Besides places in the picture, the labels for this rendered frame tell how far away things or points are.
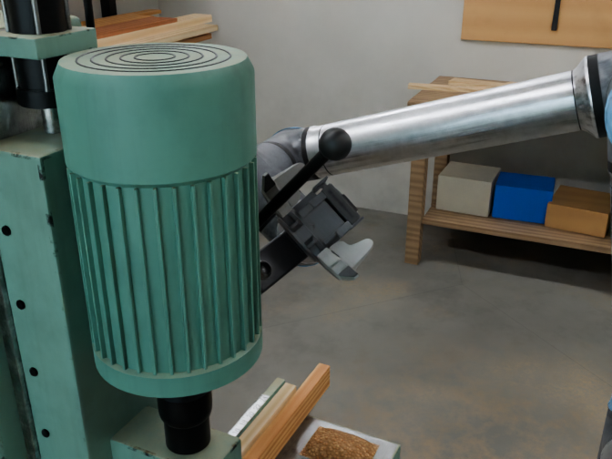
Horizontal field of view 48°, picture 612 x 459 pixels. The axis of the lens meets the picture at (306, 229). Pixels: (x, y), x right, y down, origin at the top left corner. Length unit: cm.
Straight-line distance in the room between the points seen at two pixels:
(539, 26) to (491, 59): 29
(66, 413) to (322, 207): 38
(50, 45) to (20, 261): 22
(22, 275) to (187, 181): 24
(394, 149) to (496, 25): 278
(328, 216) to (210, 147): 30
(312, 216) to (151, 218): 30
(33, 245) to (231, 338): 21
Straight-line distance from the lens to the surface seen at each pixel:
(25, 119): 77
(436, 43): 391
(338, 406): 260
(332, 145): 71
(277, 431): 104
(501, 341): 306
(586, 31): 379
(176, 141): 57
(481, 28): 384
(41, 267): 73
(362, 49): 403
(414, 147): 107
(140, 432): 86
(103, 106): 58
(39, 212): 70
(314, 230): 85
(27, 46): 69
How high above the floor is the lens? 161
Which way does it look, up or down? 24 degrees down
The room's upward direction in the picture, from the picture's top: straight up
